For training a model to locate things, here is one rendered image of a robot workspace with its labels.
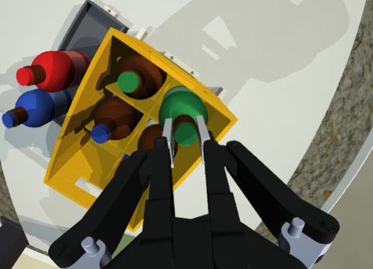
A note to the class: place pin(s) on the brown bottle with green cap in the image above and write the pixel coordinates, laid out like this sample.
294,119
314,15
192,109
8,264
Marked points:
141,82

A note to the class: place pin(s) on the green bottle with pale green label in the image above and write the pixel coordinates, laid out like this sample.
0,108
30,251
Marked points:
182,105

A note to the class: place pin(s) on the red bottle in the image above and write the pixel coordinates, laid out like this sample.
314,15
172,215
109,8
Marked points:
53,71

